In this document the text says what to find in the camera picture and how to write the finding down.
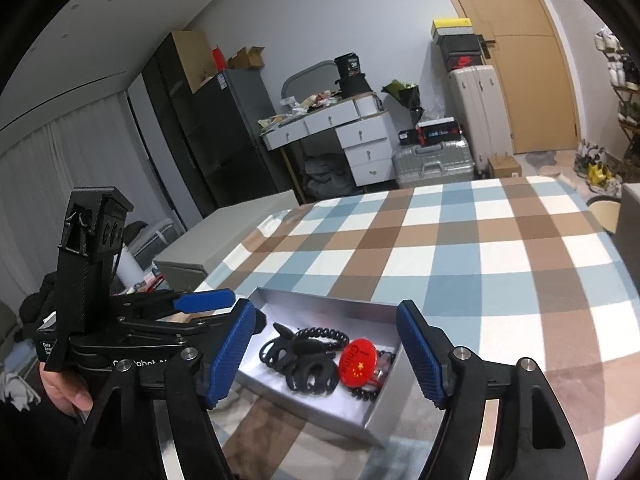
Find wooden door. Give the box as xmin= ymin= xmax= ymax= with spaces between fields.
xmin=452 ymin=0 xmax=579 ymax=153

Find dark grey refrigerator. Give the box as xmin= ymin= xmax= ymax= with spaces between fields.
xmin=194 ymin=70 xmax=293 ymax=207

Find white upright suitcase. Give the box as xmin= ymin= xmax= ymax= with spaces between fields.
xmin=448 ymin=65 xmax=513 ymax=172

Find black flower bouquet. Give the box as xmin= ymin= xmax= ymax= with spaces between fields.
xmin=382 ymin=79 xmax=424 ymax=126

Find person's left hand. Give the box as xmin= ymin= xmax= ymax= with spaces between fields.
xmin=39 ymin=363 xmax=93 ymax=416

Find wooden shoe rack with shoes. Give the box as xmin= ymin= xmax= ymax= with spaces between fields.
xmin=594 ymin=26 xmax=639 ymax=166

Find stack of shoe boxes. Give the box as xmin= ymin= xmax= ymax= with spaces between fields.
xmin=431 ymin=18 xmax=485 ymax=72

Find silver aluminium suitcase lying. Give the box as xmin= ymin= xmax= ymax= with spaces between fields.
xmin=392 ymin=138 xmax=475 ymax=188

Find small brown cardboard box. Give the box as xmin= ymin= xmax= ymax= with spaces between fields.
xmin=488 ymin=155 xmax=522 ymax=179

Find black hat box stack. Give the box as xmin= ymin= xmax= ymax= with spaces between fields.
xmin=334 ymin=52 xmax=372 ymax=99

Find black red box on suitcase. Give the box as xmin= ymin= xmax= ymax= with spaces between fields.
xmin=398 ymin=117 xmax=461 ymax=146

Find oval grey mirror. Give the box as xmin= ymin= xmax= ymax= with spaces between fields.
xmin=281 ymin=60 xmax=338 ymax=103

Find silver grey open box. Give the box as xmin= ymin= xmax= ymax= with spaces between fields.
xmin=236 ymin=288 xmax=412 ymax=446

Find large black hair claw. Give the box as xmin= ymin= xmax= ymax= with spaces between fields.
xmin=258 ymin=323 xmax=302 ymax=374

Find red clear small hair clips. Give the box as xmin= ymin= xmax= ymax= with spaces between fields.
xmin=370 ymin=350 xmax=396 ymax=388

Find open cardboard box on fridge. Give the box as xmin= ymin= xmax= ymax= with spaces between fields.
xmin=228 ymin=46 xmax=265 ymax=70

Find white desk with drawers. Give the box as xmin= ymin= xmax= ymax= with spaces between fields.
xmin=262 ymin=92 xmax=399 ymax=188

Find grey cabinet on right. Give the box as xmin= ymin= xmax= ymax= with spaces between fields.
xmin=614 ymin=183 xmax=640 ymax=266

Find plaid blue brown tablecloth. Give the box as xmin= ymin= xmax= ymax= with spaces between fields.
xmin=204 ymin=177 xmax=639 ymax=479

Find red China flag badge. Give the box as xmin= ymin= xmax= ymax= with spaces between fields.
xmin=338 ymin=338 xmax=378 ymax=389

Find black spiral hair tie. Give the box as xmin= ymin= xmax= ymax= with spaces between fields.
xmin=349 ymin=381 xmax=386 ymax=402
xmin=294 ymin=326 xmax=350 ymax=354

